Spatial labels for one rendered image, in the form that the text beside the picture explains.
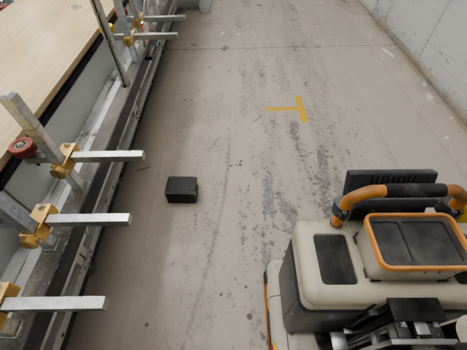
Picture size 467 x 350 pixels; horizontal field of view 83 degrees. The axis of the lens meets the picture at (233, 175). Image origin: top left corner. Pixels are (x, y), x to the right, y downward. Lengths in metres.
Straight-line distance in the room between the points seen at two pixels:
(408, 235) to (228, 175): 1.40
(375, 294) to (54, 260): 0.98
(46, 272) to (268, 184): 1.40
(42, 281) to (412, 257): 1.06
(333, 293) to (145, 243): 1.27
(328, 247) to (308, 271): 0.10
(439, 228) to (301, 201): 1.14
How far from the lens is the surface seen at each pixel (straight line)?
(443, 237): 0.88
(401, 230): 0.82
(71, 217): 0.99
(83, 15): 2.18
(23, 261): 1.26
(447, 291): 0.93
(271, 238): 1.72
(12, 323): 1.01
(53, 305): 0.87
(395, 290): 0.86
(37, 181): 1.37
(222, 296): 1.60
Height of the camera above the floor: 1.54
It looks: 51 degrees down
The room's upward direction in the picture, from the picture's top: 2 degrees counter-clockwise
